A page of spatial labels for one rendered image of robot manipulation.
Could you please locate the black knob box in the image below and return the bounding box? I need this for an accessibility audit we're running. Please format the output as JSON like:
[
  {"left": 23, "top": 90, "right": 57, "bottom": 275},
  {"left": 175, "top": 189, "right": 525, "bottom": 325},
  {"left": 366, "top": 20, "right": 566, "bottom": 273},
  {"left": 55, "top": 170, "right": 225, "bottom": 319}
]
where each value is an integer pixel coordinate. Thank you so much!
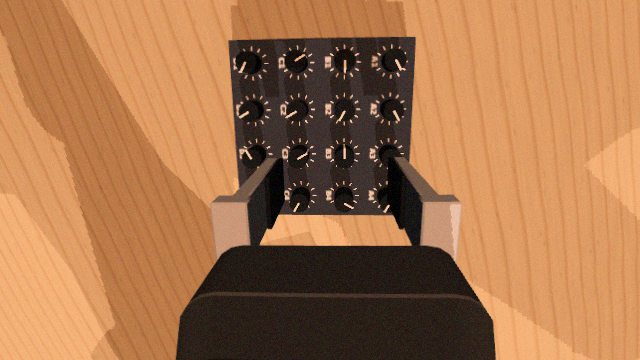
[{"left": 228, "top": 37, "right": 416, "bottom": 215}]

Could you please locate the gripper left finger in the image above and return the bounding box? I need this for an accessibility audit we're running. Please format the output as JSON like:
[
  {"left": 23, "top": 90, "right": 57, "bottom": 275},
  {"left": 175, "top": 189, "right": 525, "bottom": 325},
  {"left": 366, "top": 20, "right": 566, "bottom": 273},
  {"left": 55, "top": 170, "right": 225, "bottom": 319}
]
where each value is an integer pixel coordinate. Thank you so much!
[{"left": 210, "top": 158, "right": 285, "bottom": 262}]

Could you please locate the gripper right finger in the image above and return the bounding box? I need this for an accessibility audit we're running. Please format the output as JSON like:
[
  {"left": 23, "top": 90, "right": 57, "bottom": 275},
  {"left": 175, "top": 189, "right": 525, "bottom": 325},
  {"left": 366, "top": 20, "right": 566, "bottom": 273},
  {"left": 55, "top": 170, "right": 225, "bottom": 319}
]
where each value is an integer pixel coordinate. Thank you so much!
[{"left": 387, "top": 157, "right": 462, "bottom": 263}]

